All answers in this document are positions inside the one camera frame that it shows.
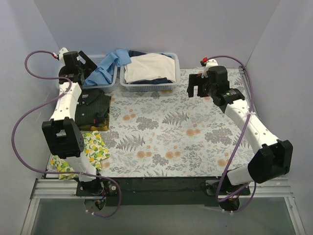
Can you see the light blue long sleeve shirt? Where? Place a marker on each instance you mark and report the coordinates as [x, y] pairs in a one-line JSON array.
[[103, 75]]

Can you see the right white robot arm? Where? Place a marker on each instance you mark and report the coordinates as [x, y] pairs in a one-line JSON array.
[[272, 156]]

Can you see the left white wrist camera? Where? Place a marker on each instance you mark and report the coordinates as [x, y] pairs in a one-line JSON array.
[[60, 55]]

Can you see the white plastic basket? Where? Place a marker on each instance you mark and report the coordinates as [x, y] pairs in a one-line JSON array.
[[107, 88], [149, 72]]

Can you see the floral table mat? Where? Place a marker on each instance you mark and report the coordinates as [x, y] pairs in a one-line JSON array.
[[168, 134]]

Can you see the left white plastic basket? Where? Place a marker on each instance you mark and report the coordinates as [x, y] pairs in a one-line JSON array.
[[107, 88]]

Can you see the right white plastic basket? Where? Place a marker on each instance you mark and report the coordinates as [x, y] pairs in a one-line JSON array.
[[149, 72]]

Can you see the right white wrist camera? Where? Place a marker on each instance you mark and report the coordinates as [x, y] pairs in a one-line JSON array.
[[207, 63]]

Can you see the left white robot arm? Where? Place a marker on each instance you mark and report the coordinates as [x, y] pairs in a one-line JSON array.
[[62, 134]]

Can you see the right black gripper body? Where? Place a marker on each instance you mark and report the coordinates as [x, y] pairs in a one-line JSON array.
[[198, 85]]

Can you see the lemon print folded shirt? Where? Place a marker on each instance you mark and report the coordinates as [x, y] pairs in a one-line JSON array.
[[95, 151]]

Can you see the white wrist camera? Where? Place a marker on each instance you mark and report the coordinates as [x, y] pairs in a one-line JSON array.
[[207, 63], [60, 55]]

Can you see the navy folded garment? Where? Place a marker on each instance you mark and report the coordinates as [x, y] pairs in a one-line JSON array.
[[151, 80]]

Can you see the dark striped folded shirt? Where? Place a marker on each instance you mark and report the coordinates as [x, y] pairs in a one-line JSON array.
[[93, 103]]

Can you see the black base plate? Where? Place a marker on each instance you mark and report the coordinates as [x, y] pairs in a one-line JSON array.
[[147, 191]]

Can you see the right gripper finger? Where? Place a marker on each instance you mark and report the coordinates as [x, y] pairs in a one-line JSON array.
[[192, 82], [202, 92]]

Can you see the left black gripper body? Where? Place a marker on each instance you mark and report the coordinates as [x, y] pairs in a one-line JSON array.
[[83, 64]]

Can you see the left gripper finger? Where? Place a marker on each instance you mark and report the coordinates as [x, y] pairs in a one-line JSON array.
[[86, 60], [89, 69]]

